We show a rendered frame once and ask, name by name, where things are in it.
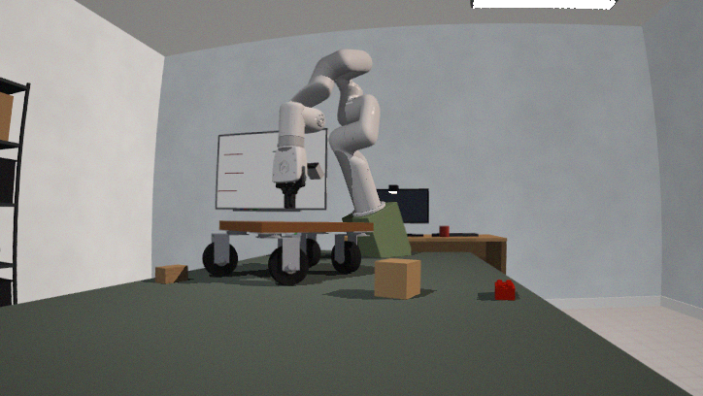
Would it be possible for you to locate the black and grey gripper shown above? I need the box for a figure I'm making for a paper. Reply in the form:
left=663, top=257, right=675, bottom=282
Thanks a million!
left=273, top=146, right=307, bottom=209

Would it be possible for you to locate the red toy building brick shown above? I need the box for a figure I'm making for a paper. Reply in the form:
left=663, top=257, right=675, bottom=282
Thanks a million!
left=495, top=280, right=516, bottom=300

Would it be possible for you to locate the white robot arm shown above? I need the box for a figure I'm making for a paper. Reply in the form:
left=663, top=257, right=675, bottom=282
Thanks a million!
left=277, top=49, right=385, bottom=216

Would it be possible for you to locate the tan cardboard box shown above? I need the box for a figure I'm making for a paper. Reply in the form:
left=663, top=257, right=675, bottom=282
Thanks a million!
left=375, top=258, right=420, bottom=300

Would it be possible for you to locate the brown wooden block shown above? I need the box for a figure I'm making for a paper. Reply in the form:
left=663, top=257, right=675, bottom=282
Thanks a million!
left=155, top=265, right=188, bottom=284

